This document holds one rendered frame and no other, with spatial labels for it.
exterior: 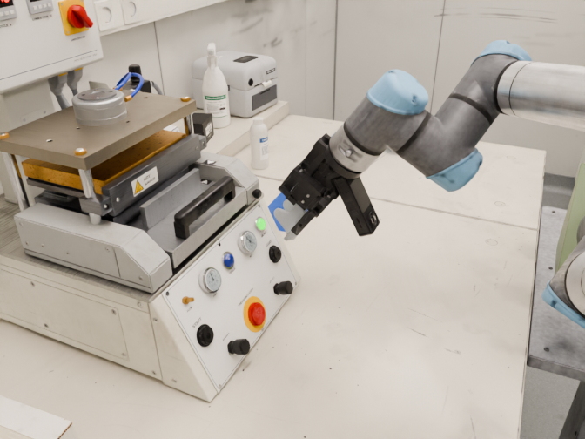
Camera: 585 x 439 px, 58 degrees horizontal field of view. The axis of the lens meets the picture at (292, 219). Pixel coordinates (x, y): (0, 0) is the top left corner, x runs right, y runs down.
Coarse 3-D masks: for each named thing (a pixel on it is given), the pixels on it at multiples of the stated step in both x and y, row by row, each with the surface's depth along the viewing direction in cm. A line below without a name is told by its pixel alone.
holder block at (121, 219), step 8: (176, 176) 93; (168, 184) 91; (152, 192) 88; (40, 200) 86; (48, 200) 85; (56, 200) 85; (72, 200) 85; (144, 200) 86; (64, 208) 84; (72, 208) 83; (80, 208) 83; (128, 208) 83; (136, 208) 85; (104, 216) 81; (112, 216) 81; (120, 216) 82; (128, 216) 83; (136, 216) 85
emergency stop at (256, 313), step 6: (252, 306) 91; (258, 306) 92; (252, 312) 90; (258, 312) 91; (264, 312) 93; (252, 318) 90; (258, 318) 91; (264, 318) 92; (252, 324) 91; (258, 324) 91
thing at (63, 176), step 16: (144, 144) 89; (160, 144) 88; (32, 160) 83; (112, 160) 83; (128, 160) 83; (144, 160) 84; (32, 176) 83; (48, 176) 82; (64, 176) 80; (96, 176) 78; (112, 176) 78; (64, 192) 82; (80, 192) 80; (96, 192) 79
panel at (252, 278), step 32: (256, 224) 96; (224, 256) 87; (256, 256) 95; (192, 288) 81; (224, 288) 87; (256, 288) 94; (192, 320) 80; (224, 320) 85; (224, 352) 84; (224, 384) 83
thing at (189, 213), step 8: (224, 176) 89; (216, 184) 86; (224, 184) 87; (232, 184) 89; (208, 192) 84; (216, 192) 85; (224, 192) 87; (232, 192) 90; (192, 200) 82; (200, 200) 82; (208, 200) 83; (216, 200) 85; (184, 208) 79; (192, 208) 80; (200, 208) 81; (208, 208) 83; (176, 216) 78; (184, 216) 78; (192, 216) 80; (176, 224) 79; (184, 224) 78; (176, 232) 79; (184, 232) 79
